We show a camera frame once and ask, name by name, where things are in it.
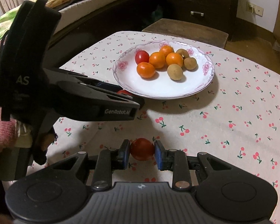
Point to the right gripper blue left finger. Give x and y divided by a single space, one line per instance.
123 155

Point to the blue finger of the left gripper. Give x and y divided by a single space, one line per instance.
89 94
108 86

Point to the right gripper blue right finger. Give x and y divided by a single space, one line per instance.
161 156

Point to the red cherry tomato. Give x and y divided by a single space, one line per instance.
142 149
124 92
141 56

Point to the small orange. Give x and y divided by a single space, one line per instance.
158 60
174 58
145 70
166 50

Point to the white floral porcelain plate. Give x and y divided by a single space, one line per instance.
160 86

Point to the cherry print tablecloth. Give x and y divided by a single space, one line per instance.
237 119

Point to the dark wooden stool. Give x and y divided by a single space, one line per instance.
189 30

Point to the dark wooden nightstand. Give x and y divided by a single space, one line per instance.
217 14

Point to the white wall socket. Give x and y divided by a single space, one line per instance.
254 9

